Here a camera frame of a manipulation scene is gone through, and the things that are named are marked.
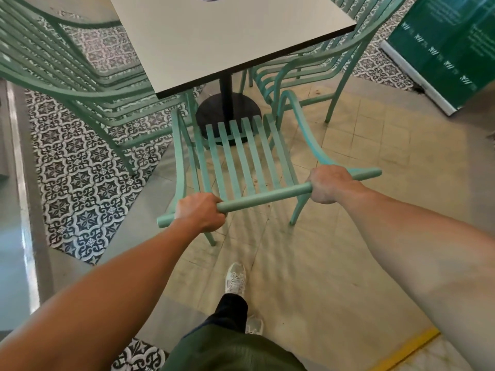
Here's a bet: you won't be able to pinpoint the white sneaker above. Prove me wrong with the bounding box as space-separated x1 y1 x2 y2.
225 262 248 297
245 315 265 337

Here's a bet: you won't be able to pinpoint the person's right forearm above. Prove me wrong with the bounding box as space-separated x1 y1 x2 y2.
340 182 495 346

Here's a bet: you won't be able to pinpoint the person's left forearm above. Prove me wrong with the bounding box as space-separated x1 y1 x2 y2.
0 219 195 371

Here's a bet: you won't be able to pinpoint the black table pedestal base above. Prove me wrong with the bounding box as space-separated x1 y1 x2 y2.
195 74 263 147

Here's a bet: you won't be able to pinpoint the person's left hand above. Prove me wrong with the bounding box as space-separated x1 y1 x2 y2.
173 192 227 233

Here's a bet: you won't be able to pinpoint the dark green shirt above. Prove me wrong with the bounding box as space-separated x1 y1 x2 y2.
160 324 308 371

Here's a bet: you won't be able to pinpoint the green roll-up banner stand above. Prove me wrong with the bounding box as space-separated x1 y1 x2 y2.
381 0 495 116

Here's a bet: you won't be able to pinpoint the teal slatted metal chair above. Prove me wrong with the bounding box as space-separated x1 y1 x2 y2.
156 90 383 247

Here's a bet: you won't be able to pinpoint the black trousers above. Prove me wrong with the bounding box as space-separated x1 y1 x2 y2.
182 293 249 341

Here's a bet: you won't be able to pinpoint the person's right hand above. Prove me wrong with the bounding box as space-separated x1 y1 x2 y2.
306 165 366 205

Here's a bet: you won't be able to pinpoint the stacked teal metal chairs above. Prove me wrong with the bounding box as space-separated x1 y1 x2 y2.
239 0 411 124
0 0 199 177

